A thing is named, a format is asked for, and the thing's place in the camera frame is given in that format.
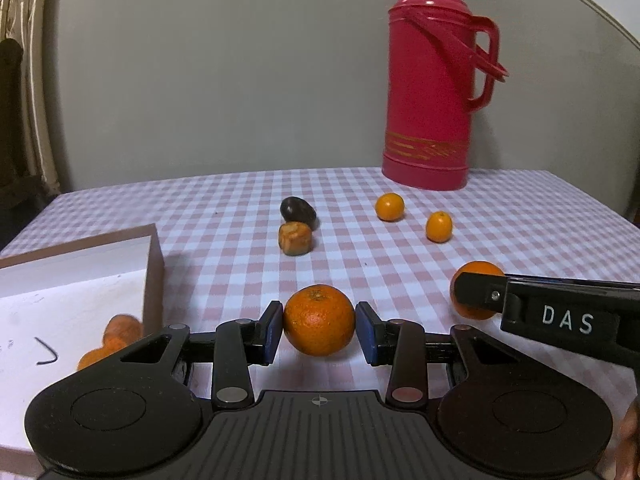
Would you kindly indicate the beige patterned curtain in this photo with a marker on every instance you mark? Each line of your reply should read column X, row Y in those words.
column 30, row 85

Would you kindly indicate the large orange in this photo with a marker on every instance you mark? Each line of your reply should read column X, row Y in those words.
column 479, row 266
column 95, row 358
column 319, row 320

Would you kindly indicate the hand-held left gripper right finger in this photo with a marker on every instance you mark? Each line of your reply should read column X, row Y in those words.
column 364, row 332

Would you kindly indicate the brownish orange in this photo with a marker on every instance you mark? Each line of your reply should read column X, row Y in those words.
column 122, row 330

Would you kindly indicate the brown bread piece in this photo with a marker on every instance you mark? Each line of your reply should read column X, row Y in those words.
column 296, row 237

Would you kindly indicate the red thermos flask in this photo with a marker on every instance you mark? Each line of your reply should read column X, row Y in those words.
column 425, row 110

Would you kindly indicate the pink checked tablecloth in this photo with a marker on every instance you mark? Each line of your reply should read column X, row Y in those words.
column 225, row 200

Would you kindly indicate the small oval kumquat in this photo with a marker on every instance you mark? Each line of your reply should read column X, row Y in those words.
column 439, row 226

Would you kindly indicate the brown cardboard box white inside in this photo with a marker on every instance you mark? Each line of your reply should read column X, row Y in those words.
column 75, row 285

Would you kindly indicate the medium orange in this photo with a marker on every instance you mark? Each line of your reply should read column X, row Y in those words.
column 390, row 206

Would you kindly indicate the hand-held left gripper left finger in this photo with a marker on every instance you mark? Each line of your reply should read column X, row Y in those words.
column 274, row 332

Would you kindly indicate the dark purple fruit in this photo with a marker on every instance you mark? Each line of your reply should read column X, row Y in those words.
column 298, row 212

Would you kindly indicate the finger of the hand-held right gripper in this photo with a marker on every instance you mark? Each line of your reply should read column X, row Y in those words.
column 477, row 292

